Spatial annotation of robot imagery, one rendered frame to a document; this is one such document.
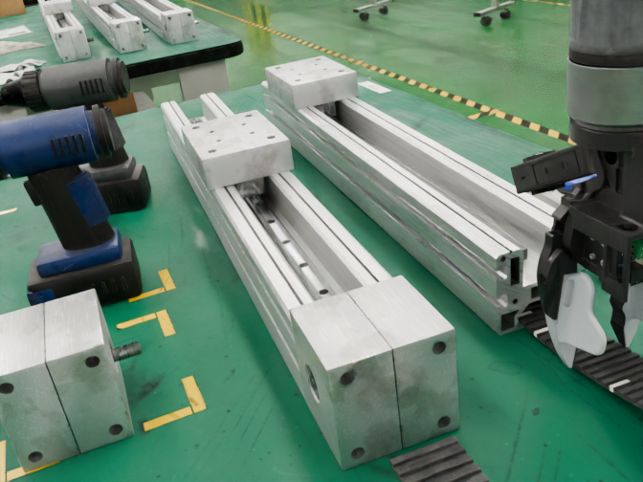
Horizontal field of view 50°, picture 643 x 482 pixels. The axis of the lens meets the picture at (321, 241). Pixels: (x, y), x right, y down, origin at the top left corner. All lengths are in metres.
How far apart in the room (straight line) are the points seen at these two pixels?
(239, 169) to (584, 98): 0.47
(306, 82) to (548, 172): 0.60
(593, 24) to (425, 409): 0.29
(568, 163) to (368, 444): 0.26
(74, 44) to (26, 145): 1.71
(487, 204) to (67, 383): 0.45
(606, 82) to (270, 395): 0.37
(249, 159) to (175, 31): 1.60
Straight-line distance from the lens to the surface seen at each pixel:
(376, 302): 0.55
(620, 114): 0.49
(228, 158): 0.83
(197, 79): 2.36
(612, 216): 0.52
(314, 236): 0.71
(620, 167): 0.52
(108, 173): 1.06
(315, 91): 1.11
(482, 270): 0.65
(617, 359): 0.63
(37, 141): 0.76
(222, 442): 0.59
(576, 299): 0.57
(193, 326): 0.74
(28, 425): 0.61
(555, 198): 0.79
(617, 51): 0.48
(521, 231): 0.72
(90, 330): 0.60
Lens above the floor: 1.17
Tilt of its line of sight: 27 degrees down
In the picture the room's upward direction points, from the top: 8 degrees counter-clockwise
